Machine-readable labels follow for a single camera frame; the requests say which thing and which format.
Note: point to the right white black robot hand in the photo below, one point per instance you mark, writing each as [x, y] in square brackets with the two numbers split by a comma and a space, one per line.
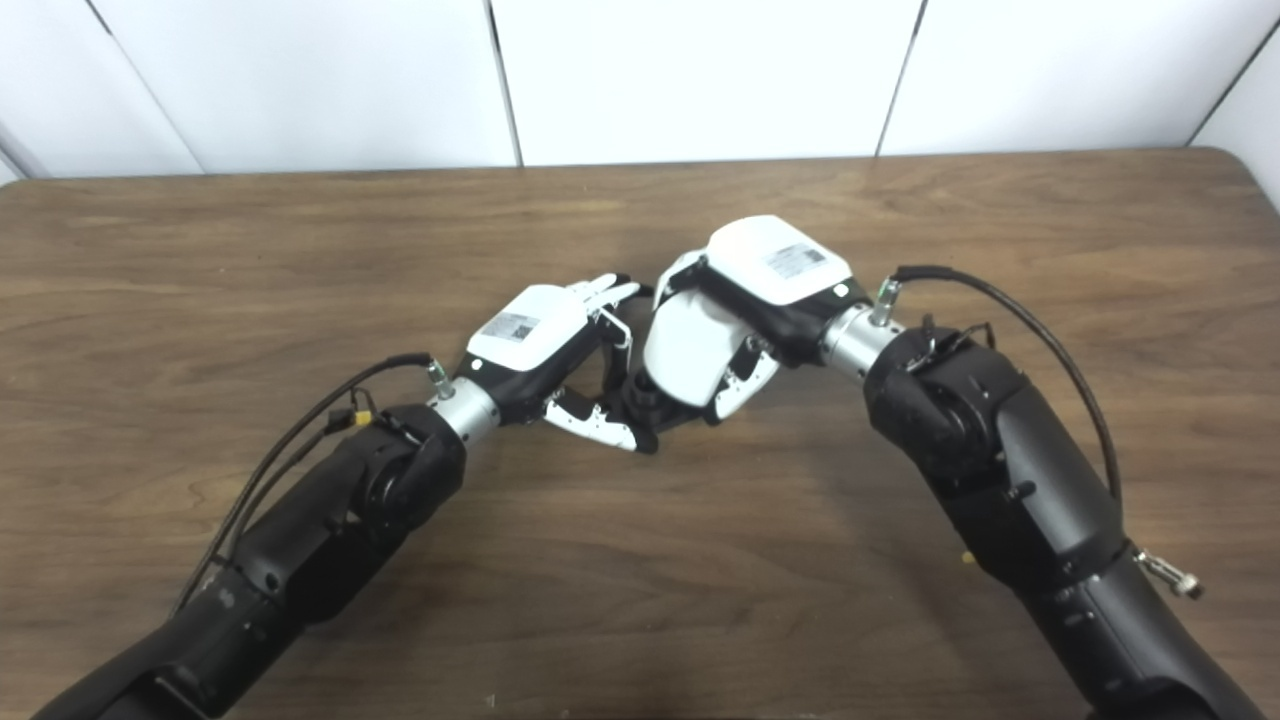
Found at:
[775, 260]

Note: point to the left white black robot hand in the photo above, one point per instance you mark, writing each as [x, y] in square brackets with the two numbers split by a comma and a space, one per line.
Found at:
[525, 330]

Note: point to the round white plastic piece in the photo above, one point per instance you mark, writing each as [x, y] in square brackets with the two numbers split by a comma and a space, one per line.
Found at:
[690, 350]

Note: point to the black flanged holder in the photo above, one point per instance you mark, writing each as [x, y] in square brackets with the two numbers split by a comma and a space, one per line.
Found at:
[648, 405]

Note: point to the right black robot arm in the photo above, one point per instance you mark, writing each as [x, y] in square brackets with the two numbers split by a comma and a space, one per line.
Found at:
[1020, 470]

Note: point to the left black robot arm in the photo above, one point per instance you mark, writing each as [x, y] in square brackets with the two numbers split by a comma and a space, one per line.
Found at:
[310, 550]

